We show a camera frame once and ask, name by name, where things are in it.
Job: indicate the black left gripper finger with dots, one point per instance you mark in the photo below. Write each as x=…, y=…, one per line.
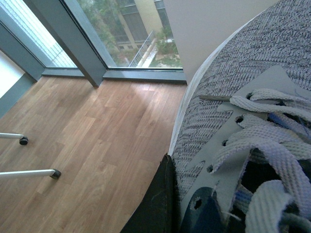
x=155, y=213

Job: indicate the grey knit sneaker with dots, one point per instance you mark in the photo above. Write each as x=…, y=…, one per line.
x=242, y=144

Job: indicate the white chair leg with caster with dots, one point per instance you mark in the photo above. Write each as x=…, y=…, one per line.
x=53, y=173

